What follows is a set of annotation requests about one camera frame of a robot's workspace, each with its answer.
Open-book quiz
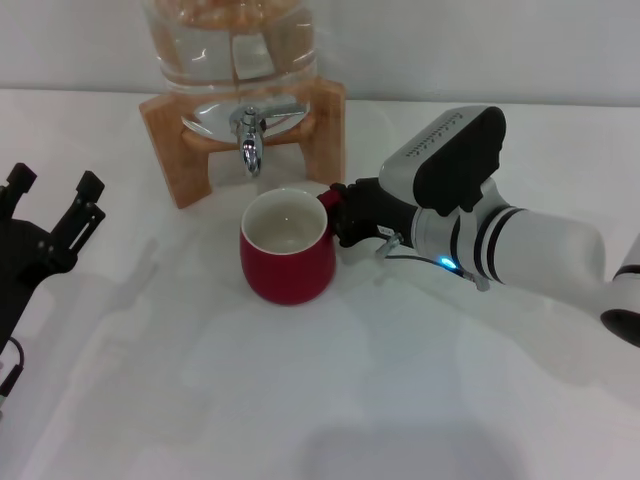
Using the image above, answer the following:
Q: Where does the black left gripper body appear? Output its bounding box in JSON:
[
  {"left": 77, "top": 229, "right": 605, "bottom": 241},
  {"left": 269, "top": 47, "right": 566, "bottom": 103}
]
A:
[{"left": 0, "top": 216, "right": 77, "bottom": 347}]

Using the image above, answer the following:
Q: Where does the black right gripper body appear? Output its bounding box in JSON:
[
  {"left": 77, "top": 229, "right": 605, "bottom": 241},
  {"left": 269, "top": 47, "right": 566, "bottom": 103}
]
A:
[{"left": 349, "top": 176, "right": 419, "bottom": 247}]

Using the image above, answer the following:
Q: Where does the red cup white inside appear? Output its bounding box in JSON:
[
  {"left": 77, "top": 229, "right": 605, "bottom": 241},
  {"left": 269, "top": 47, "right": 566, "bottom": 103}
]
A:
[{"left": 238, "top": 186, "right": 347, "bottom": 307}]

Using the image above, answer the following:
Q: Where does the chrome faucet with lever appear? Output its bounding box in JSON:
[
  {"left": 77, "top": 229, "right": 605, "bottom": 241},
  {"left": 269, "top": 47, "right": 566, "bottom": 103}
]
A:
[{"left": 228, "top": 103, "right": 307, "bottom": 178}]

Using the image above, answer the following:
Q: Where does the wooden dispenser stand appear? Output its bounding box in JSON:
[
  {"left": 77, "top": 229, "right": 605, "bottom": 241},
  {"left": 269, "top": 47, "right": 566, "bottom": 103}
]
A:
[{"left": 138, "top": 77, "right": 348, "bottom": 210}]

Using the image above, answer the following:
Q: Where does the glass water dispenser jar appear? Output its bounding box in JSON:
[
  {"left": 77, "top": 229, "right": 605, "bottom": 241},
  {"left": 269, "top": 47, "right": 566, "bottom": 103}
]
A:
[{"left": 141, "top": 0, "right": 321, "bottom": 145}]

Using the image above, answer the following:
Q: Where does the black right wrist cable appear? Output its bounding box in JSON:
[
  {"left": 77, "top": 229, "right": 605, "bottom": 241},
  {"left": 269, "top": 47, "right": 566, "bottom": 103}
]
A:
[{"left": 375, "top": 231, "right": 492, "bottom": 293}]

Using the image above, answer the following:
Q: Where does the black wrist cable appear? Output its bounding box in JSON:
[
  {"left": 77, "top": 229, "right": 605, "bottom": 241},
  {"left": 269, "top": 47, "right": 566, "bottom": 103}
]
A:
[
  {"left": 375, "top": 231, "right": 492, "bottom": 293},
  {"left": 0, "top": 337, "right": 26, "bottom": 401}
]

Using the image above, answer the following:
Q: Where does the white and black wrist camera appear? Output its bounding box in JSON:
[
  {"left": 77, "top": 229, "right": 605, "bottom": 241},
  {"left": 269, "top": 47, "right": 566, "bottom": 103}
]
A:
[{"left": 377, "top": 105, "right": 509, "bottom": 218}]

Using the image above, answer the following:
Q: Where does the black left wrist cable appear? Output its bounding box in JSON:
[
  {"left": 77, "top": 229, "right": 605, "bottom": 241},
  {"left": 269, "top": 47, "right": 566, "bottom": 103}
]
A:
[{"left": 0, "top": 337, "right": 26, "bottom": 401}]

